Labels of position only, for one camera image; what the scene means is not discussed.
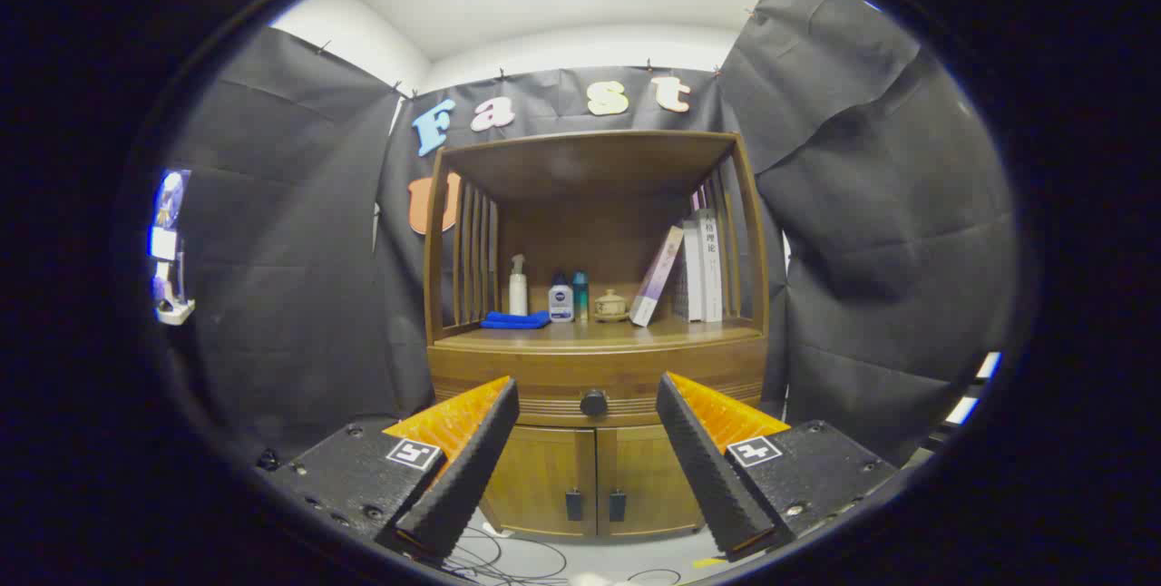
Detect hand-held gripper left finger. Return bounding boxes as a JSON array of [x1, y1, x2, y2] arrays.
[[263, 376, 521, 562]]

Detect wooden cabinet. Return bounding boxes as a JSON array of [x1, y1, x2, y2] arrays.
[[423, 130, 771, 540]]

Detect black backdrop cloth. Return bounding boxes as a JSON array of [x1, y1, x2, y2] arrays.
[[159, 0, 1017, 469]]

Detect black floor cables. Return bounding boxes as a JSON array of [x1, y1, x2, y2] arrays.
[[426, 527, 681, 586]]

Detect white wall device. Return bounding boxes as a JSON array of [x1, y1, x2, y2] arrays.
[[148, 169, 196, 326]]

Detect wooden countertop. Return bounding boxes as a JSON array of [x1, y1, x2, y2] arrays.
[[440, 314, 763, 353]]

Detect wooden drawer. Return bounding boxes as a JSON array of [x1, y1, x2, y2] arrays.
[[428, 337, 768, 428]]

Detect white book black lettering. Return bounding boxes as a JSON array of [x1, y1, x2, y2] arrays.
[[697, 208, 724, 323]]

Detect blue folded cloth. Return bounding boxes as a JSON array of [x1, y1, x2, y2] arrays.
[[480, 310, 551, 330]]

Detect purple white book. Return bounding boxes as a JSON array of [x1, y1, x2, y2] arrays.
[[629, 225, 686, 327]]

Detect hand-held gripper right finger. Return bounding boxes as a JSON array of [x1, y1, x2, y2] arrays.
[[655, 372, 899, 562]]

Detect plain white book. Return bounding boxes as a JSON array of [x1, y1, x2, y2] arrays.
[[682, 219, 707, 322]]

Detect wooden cabinet door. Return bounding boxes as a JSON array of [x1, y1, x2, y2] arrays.
[[478, 425, 598, 537], [596, 424, 708, 537]]

